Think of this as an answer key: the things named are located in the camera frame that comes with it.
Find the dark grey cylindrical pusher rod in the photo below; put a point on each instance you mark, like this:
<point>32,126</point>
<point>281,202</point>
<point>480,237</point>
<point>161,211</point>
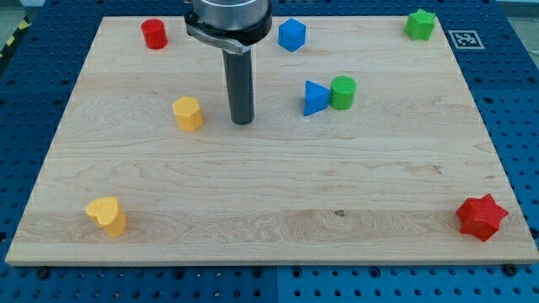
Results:
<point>239,79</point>

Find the yellow hexagon block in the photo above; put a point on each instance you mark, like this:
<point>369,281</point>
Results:
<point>187,112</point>

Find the blue cube block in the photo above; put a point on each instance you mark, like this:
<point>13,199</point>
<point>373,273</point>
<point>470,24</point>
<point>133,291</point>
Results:
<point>292,35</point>

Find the blue triangle block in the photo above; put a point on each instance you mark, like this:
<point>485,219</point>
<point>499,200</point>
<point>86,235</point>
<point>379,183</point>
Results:
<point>316,98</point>

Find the red cylinder block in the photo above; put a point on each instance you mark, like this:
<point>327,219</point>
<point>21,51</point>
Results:
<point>154,34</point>

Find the green cylinder block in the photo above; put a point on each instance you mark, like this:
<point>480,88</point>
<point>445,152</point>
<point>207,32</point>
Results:
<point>342,92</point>

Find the wooden board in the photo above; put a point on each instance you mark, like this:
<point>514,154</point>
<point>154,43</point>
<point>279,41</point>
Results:
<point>376,184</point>

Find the green star block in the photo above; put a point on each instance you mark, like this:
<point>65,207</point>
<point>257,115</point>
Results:
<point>420,25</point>

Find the yellow heart block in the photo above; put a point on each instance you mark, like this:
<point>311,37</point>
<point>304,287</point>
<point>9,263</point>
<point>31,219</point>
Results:
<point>108,214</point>

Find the white fiducial marker tag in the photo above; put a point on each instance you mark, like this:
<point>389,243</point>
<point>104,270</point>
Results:
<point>464,39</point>

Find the red star block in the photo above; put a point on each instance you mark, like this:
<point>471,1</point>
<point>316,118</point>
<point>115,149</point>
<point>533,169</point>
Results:
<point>480,217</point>

